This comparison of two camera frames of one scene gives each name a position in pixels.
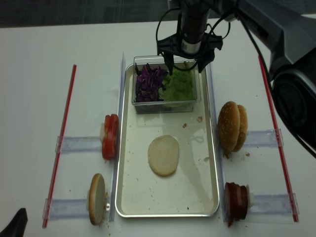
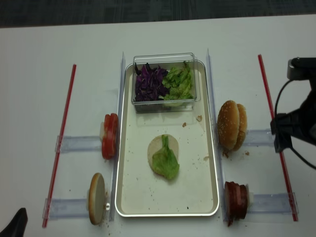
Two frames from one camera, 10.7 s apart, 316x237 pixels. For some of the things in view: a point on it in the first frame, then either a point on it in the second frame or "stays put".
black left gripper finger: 17,227 stays put
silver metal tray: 192,190 stays put
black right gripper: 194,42 -> 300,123
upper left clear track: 75,144 stays put
